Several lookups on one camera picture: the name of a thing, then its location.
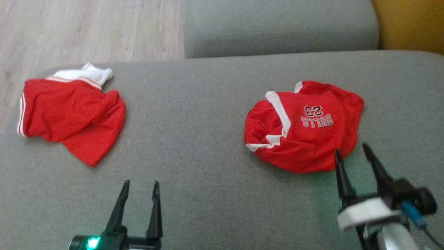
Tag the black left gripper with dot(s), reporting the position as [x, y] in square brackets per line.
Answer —
[114, 241]

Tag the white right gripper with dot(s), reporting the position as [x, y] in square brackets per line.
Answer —
[364, 211]

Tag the red sleeveless bulls jersey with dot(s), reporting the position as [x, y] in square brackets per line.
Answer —
[312, 146]

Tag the red jersey with white sleeves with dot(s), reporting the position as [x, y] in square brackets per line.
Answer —
[69, 111]

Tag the large grey sofa seat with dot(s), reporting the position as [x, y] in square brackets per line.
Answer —
[194, 139]

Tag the yellow sofa backrest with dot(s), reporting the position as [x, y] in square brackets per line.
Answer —
[412, 24]

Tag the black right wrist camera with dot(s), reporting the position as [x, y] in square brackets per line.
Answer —
[412, 194]

